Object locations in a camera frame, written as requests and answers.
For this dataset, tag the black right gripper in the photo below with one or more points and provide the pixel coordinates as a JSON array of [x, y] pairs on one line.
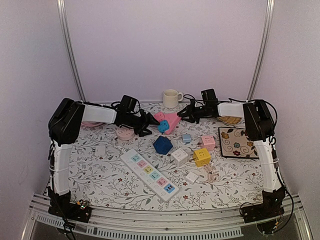
[[190, 112]]

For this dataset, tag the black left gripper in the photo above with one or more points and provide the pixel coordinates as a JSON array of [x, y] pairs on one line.
[[147, 120]]

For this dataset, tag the pink wedge power socket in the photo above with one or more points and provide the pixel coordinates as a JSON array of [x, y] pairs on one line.
[[172, 118]]

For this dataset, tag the light blue cube plug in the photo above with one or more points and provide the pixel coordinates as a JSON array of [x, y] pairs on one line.
[[163, 126]]

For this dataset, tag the round pink socket base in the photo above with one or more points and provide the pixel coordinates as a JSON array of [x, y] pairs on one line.
[[125, 134]]

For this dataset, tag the pale blue cube plug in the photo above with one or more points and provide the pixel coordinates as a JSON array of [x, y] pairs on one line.
[[186, 138]]

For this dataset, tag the dark blue cube socket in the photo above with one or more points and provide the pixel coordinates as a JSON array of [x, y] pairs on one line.
[[162, 145]]

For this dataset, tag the pink cube socket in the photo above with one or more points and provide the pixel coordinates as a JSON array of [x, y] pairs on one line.
[[208, 142]]

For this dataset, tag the white tiger cube socket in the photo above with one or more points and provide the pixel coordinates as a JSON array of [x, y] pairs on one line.
[[179, 157]]

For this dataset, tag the yellow cube socket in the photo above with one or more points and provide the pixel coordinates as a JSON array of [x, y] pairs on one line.
[[201, 157]]

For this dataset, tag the white multicolour power strip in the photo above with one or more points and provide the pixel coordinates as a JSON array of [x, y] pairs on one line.
[[160, 185]]

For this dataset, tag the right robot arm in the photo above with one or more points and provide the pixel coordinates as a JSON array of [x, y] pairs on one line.
[[260, 129]]

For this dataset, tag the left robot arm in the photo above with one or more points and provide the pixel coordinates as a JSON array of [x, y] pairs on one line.
[[64, 127]]

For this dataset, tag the white ceramic mug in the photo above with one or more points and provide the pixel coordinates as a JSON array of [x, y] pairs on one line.
[[172, 98]]

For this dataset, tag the woven bamboo tray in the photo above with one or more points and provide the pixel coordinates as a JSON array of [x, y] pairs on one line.
[[231, 120]]

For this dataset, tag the white flat charger adapter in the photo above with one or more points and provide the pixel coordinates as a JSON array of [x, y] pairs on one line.
[[191, 177]]

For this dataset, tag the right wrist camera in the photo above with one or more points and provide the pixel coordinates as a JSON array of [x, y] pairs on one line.
[[209, 97]]

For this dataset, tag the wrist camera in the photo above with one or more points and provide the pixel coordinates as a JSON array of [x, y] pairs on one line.
[[128, 104], [209, 97]]

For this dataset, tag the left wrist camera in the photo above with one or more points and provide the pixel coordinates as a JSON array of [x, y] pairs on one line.
[[128, 104]]

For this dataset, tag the aluminium front rail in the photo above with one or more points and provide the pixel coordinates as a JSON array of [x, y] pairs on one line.
[[124, 224]]

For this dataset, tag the aluminium corner post left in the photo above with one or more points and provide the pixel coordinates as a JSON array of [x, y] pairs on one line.
[[62, 13]]

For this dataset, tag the aluminium corner post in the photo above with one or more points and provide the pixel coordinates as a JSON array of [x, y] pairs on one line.
[[62, 13], [270, 5]]

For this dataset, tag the aluminium corner post right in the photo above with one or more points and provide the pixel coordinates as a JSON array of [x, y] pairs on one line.
[[270, 5]]

